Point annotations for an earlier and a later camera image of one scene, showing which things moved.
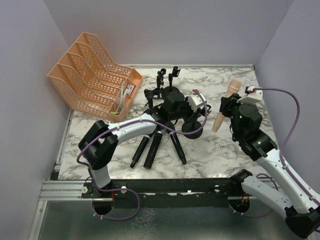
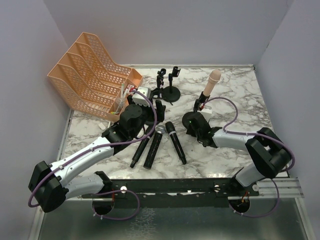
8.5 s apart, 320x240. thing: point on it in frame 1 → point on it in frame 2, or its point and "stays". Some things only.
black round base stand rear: x=172 y=90 stays
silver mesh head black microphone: x=152 y=150 stays
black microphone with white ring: x=177 y=145 stays
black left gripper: x=187 y=111 → x=153 y=113
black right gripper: x=225 y=105 → x=198 y=105
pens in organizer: x=121 y=100 stays
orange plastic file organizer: x=88 y=77 stays
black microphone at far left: x=140 y=150 stays
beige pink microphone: x=234 y=87 → x=214 y=77
